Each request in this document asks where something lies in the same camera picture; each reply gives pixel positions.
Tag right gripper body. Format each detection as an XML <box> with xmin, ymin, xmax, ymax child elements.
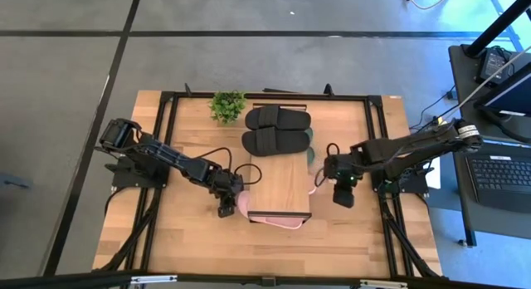
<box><xmin>323</xmin><ymin>152</ymin><xmax>363</xmax><ymax>186</ymax></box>

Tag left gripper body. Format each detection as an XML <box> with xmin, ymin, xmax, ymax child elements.
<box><xmin>206</xmin><ymin>168</ymin><xmax>246</xmax><ymax>203</ymax></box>

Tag black slide sandal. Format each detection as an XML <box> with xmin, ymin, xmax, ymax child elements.
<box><xmin>244</xmin><ymin>105</ymin><xmax>312</xmax><ymax>131</ymax></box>
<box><xmin>241</xmin><ymin>126</ymin><xmax>312</xmax><ymax>157</ymax></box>

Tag green potted plant white pot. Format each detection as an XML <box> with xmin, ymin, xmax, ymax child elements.
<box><xmin>208</xmin><ymin>90</ymin><xmax>248</xmax><ymax>126</ymax></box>

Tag white paper sheet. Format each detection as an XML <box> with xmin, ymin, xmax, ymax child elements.
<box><xmin>425</xmin><ymin>167</ymin><xmax>441</xmax><ymax>191</ymax></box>

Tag black side desk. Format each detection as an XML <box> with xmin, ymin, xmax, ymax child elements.
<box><xmin>447</xmin><ymin>43</ymin><xmax>531</xmax><ymax>248</ymax></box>

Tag black laptop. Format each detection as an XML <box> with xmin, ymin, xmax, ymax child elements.
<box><xmin>464</xmin><ymin>153</ymin><xmax>531</xmax><ymax>215</ymax></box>

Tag black power adapter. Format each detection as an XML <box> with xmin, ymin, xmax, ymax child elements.
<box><xmin>479</xmin><ymin>47</ymin><xmax>514</xmax><ymax>86</ymax></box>

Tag black monitor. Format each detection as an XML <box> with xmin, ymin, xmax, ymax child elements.
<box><xmin>472</xmin><ymin>62</ymin><xmax>531</xmax><ymax>145</ymax></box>

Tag black metal pole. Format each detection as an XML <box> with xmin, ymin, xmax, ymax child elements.
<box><xmin>463</xmin><ymin>0</ymin><xmax>531</xmax><ymax>58</ymax></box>

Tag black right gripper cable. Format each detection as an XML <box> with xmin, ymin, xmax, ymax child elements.
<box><xmin>314</xmin><ymin>142</ymin><xmax>342</xmax><ymax>189</ymax></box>

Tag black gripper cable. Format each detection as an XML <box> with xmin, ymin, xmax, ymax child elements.
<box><xmin>314</xmin><ymin>142</ymin><xmax>342</xmax><ymax>189</ymax></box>
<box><xmin>193</xmin><ymin>146</ymin><xmax>264</xmax><ymax>186</ymax></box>

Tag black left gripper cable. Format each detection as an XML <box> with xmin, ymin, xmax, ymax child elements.
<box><xmin>193</xmin><ymin>146</ymin><xmax>264</xmax><ymax>186</ymax></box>

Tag wooden shelf black metal frame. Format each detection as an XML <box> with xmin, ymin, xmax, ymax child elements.
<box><xmin>247</xmin><ymin>101</ymin><xmax>313</xmax><ymax>224</ymax></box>

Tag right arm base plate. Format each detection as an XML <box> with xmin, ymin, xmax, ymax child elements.
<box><xmin>370</xmin><ymin>164</ymin><xmax>431</xmax><ymax>195</ymax></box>

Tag black table frame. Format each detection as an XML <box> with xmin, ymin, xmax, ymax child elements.
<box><xmin>93</xmin><ymin>83</ymin><xmax>446</xmax><ymax>282</ymax></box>

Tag silver metal bracket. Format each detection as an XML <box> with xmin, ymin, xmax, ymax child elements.
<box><xmin>130</xmin><ymin>274</ymin><xmax>178</xmax><ymax>285</ymax></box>
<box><xmin>358</xmin><ymin>279</ymin><xmax>408</xmax><ymax>289</ymax></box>

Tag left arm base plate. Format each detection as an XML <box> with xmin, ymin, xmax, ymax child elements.
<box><xmin>105</xmin><ymin>154</ymin><xmax>170</xmax><ymax>189</ymax></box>

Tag black camera rig bar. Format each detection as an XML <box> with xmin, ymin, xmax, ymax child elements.
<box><xmin>0</xmin><ymin>268</ymin><xmax>531</xmax><ymax>289</ymax></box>

